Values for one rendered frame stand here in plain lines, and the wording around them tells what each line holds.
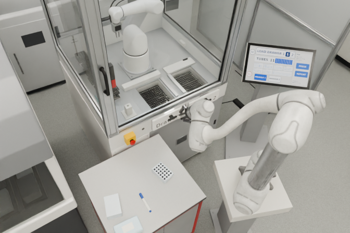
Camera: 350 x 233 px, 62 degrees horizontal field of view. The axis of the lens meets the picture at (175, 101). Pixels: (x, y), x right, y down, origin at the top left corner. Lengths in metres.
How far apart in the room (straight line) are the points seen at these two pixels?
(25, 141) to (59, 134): 1.96
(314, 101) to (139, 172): 1.20
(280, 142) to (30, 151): 1.01
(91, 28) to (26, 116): 0.46
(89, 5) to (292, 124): 0.95
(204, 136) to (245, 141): 1.60
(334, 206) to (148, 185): 1.83
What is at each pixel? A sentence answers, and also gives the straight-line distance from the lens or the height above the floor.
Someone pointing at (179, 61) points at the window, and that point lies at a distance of 1.84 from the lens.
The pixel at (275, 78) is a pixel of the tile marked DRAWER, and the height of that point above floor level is 1.01.
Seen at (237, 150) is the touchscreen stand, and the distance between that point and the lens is 3.07.
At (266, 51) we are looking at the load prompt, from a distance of 2.39.
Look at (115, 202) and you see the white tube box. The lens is 1.89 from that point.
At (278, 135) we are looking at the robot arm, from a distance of 1.19.
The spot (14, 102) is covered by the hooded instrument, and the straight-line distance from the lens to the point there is 1.28.
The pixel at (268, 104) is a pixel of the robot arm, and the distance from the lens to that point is 1.41.
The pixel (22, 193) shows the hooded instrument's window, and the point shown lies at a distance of 1.62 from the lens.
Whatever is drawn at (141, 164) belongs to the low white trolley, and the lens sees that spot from 2.05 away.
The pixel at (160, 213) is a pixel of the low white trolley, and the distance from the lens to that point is 1.90.
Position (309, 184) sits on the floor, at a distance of 3.16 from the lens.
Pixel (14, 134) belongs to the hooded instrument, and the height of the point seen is 1.57.
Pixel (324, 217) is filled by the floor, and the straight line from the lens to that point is 3.07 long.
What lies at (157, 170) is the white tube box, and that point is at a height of 0.80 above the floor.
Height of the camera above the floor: 2.53
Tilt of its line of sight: 48 degrees down
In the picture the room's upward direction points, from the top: 4 degrees clockwise
